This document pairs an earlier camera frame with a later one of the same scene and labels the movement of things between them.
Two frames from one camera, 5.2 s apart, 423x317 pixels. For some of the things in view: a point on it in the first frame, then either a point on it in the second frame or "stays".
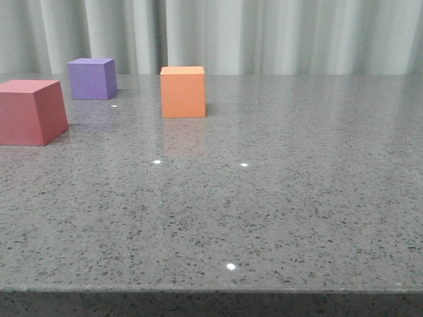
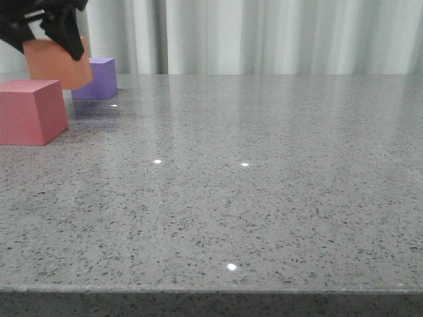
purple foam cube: (93, 78) stays
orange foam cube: (183, 92) -> (47, 61)
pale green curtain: (227, 37) stays
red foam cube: (32, 112) stays
